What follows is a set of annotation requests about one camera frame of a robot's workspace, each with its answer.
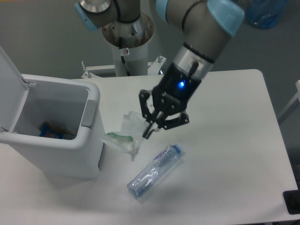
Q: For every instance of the white trash can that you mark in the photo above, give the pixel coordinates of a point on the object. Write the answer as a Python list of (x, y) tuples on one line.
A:
[(56, 124)]

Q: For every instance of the white trash can lid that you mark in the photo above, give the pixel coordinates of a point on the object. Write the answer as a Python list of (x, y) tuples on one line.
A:
[(11, 86)]

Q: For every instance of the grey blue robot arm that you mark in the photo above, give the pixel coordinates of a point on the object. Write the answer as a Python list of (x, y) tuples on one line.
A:
[(208, 26)]

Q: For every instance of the blue plastic bag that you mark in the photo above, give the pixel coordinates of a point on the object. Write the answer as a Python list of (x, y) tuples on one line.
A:
[(264, 14)]

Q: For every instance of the white frame at right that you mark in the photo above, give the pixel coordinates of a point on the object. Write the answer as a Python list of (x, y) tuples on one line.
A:
[(292, 104)]

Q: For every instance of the clear plastic water bottle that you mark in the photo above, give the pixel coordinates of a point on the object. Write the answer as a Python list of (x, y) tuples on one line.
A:
[(155, 170)]

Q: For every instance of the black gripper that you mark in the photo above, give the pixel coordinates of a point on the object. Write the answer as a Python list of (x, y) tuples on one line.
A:
[(169, 97)]

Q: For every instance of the blue orange snack packet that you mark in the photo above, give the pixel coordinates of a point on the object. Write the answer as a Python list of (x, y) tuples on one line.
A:
[(49, 131)]

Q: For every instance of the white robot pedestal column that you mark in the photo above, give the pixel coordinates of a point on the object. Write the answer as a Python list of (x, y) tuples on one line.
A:
[(129, 41)]

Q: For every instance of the white pedestal base frame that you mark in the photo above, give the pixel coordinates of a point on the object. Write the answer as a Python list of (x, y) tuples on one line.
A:
[(155, 67)]

